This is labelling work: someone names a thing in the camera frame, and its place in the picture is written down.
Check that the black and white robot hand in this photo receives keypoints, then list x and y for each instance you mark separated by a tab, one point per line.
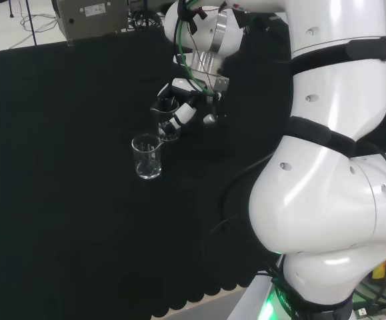
184	113

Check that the small clear glass beaker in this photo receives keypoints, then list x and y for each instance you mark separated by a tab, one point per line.
159	115

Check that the clear glass beaker with spout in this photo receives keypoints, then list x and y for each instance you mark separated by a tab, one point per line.
147	156

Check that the black bench cloth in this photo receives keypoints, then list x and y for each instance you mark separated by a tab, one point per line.
62	166

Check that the grey metal box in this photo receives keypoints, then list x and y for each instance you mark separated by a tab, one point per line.
89	16

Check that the blue tripod pole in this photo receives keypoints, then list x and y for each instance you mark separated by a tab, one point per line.
31	23

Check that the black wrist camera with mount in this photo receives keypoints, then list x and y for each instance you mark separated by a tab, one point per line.
220	103

